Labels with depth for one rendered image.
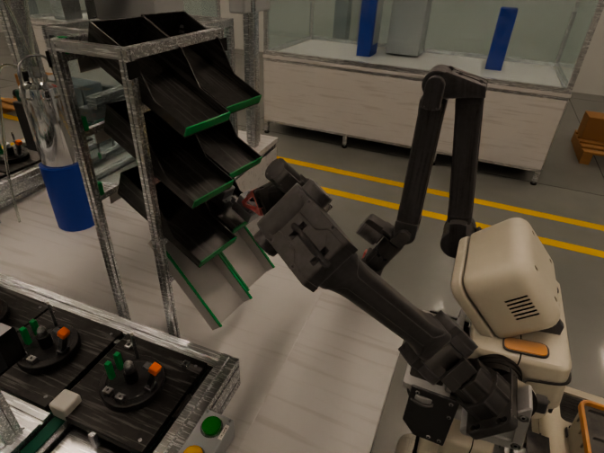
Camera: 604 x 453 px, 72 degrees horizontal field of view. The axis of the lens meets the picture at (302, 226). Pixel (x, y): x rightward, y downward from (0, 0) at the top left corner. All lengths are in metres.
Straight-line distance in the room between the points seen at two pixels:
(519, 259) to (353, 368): 0.60
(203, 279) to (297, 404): 0.40
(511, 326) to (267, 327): 0.72
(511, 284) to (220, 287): 0.73
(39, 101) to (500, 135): 3.92
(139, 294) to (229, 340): 0.37
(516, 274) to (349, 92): 4.05
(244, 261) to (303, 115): 3.81
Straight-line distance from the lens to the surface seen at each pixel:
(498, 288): 0.82
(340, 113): 4.81
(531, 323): 0.86
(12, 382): 1.21
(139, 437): 1.02
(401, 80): 4.56
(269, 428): 1.12
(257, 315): 1.35
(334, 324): 1.34
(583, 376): 2.81
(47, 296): 1.43
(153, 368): 0.98
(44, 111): 1.71
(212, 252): 1.05
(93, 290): 1.56
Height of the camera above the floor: 1.81
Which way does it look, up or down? 33 degrees down
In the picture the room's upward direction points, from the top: 3 degrees clockwise
